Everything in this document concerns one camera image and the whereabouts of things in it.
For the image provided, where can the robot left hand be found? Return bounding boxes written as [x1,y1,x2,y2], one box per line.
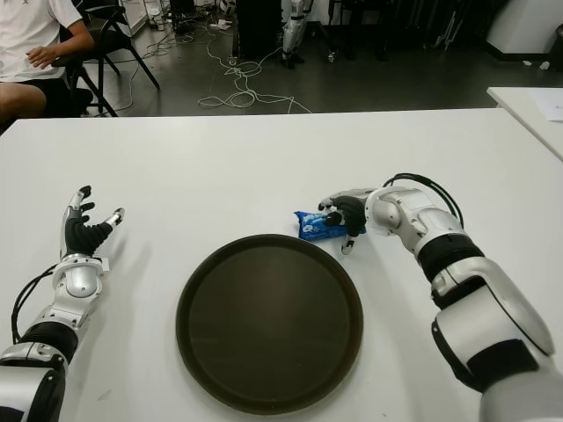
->
[59,185,126,257]

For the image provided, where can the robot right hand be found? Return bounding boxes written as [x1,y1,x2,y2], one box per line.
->
[317,187,377,256]

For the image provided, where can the blue Oreo cookie packet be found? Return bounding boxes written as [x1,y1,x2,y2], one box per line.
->
[293,209,367,242]

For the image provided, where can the round dark brown tray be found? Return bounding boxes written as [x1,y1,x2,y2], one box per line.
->
[175,234,365,416]

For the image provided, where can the silver humanoid robot legs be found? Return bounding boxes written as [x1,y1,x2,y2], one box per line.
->
[281,0,316,69]

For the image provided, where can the black chair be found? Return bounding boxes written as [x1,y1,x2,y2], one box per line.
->
[52,0,161,118]

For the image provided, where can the white side table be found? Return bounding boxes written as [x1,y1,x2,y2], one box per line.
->
[486,85,563,162]

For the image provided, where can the seated person in white shirt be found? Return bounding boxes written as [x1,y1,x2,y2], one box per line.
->
[0,0,96,120]

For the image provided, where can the black cabinet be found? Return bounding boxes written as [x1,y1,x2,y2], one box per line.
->
[236,0,285,61]

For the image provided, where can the white paper sheet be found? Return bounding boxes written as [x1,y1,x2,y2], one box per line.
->
[534,90,563,122]

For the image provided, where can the white machine housing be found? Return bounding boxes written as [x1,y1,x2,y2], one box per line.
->
[486,0,563,56]

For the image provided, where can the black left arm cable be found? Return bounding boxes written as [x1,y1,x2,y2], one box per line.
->
[11,263,58,344]

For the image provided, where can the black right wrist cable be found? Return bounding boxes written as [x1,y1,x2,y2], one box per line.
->
[382,173,466,229]

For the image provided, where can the white cable on floor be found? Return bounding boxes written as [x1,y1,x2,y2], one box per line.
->
[197,21,313,114]

